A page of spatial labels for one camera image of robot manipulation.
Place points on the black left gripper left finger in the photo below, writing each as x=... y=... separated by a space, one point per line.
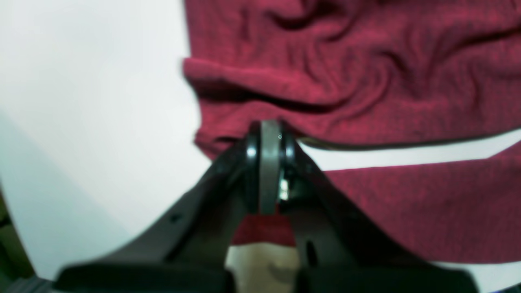
x=185 y=250

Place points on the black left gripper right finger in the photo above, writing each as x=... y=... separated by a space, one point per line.
x=340 y=249

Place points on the maroon t-shirt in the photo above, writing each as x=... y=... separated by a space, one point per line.
x=377 y=73

